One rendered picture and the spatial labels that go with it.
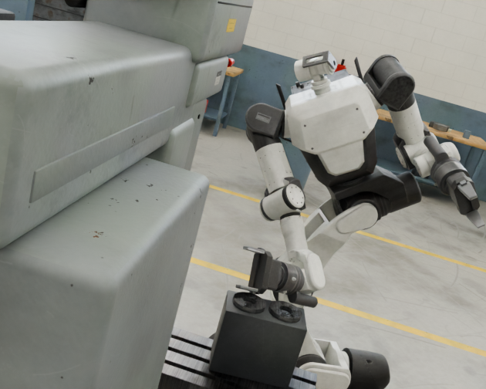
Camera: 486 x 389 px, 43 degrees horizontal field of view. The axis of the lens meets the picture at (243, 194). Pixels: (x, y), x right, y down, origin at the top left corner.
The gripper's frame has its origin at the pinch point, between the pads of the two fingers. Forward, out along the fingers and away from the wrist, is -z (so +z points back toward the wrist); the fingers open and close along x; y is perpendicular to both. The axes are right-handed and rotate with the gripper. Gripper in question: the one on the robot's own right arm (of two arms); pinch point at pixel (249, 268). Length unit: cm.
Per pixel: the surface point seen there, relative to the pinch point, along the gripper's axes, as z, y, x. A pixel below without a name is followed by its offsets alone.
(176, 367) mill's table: -10.4, -9.8, -29.2
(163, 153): -49, 22, 16
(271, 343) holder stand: 4.0, 9.2, -18.4
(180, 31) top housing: -55, 27, 39
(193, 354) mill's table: -4.5, -11.1, -25.6
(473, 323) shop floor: 341, -109, 16
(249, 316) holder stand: -3.5, 7.1, -12.5
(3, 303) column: -86, 54, -17
